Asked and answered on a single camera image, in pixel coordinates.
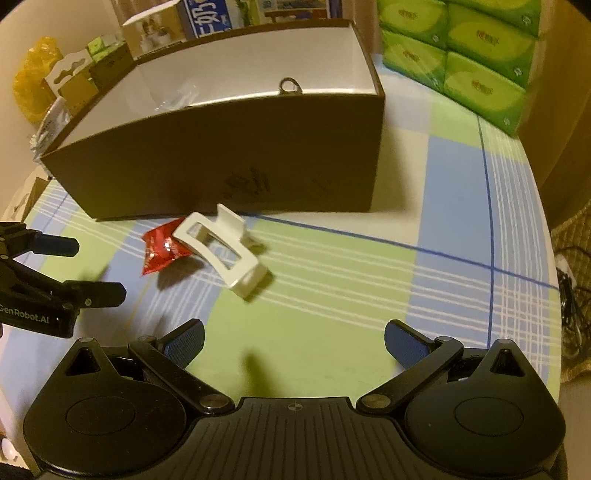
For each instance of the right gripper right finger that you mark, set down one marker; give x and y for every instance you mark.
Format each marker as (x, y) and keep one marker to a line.
(423, 360)

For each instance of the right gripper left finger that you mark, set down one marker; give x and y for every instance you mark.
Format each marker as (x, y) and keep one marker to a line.
(164, 363)

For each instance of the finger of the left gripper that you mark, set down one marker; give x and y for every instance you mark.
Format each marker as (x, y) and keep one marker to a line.
(18, 239)
(97, 295)

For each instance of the red snack packet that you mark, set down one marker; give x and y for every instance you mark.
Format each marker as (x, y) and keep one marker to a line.
(161, 248)

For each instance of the white hair claw clip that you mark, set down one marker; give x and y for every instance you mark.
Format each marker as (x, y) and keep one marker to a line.
(225, 244)

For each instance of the leopard print hair clip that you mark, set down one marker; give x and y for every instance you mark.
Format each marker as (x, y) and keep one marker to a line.
(290, 86)

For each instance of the blue floss pick box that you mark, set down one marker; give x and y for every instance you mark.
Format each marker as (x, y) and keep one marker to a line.
(185, 96)

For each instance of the open small cardboard box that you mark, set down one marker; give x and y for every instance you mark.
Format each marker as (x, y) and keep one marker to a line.
(24, 199)

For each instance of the checkered tablecloth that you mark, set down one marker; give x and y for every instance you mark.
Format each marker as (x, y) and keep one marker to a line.
(456, 244)

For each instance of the white crumpled plastic bag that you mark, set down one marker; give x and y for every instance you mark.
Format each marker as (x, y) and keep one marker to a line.
(54, 121)

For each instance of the yellow plastic bag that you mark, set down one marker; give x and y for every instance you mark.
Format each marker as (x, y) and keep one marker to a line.
(31, 92)

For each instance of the brown cardboard boxes stack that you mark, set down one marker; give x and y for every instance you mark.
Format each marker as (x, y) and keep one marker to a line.
(80, 76)

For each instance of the white product box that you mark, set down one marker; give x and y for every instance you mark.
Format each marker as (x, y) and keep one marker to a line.
(155, 28)

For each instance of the brown cardboard storage box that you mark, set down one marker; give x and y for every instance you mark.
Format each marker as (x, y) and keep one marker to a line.
(243, 144)

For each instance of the blue milk carton box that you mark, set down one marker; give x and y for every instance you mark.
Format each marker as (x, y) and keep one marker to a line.
(215, 16)

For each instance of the green tissue pack stack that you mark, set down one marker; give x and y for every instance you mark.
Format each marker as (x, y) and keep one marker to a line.
(481, 54)

